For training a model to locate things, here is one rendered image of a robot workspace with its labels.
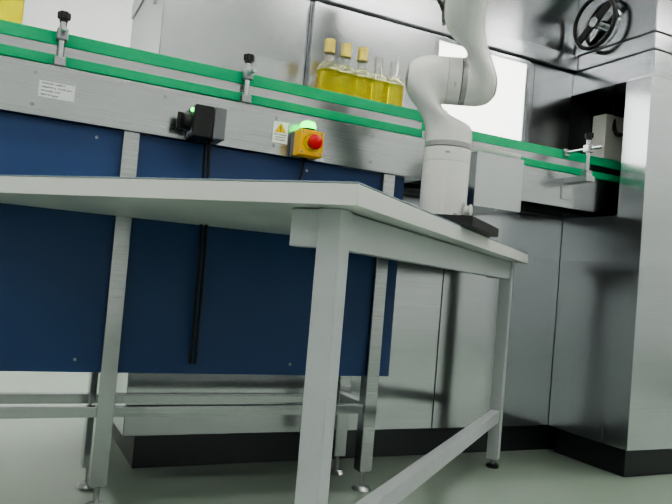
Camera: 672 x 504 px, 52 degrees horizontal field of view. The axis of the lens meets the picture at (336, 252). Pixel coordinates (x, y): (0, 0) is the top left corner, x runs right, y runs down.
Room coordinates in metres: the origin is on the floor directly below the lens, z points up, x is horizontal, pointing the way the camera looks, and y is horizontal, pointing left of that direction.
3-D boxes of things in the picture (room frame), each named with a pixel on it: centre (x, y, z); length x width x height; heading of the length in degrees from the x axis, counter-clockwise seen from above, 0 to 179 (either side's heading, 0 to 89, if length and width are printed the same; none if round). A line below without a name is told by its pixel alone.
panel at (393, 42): (2.38, -0.26, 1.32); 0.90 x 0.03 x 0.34; 116
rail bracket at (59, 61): (1.58, 0.68, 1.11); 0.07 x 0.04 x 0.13; 26
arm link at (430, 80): (1.75, -0.23, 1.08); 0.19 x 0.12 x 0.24; 87
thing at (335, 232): (1.74, -0.28, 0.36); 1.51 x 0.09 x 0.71; 155
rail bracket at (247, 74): (1.78, 0.26, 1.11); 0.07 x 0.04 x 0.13; 26
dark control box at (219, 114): (1.71, 0.35, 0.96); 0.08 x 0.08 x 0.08; 26
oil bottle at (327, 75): (2.07, 0.07, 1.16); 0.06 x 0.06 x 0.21; 25
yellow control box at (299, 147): (1.84, 0.10, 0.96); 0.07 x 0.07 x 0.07; 26
